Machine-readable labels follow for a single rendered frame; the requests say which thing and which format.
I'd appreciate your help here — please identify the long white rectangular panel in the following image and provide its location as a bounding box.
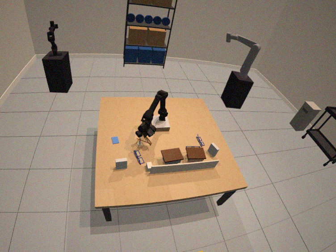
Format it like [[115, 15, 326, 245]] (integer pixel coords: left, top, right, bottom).
[[150, 160, 219, 174]]

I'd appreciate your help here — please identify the blue flat square tile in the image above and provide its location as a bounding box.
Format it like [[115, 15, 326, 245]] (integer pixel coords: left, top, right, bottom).
[[111, 136, 119, 144]]

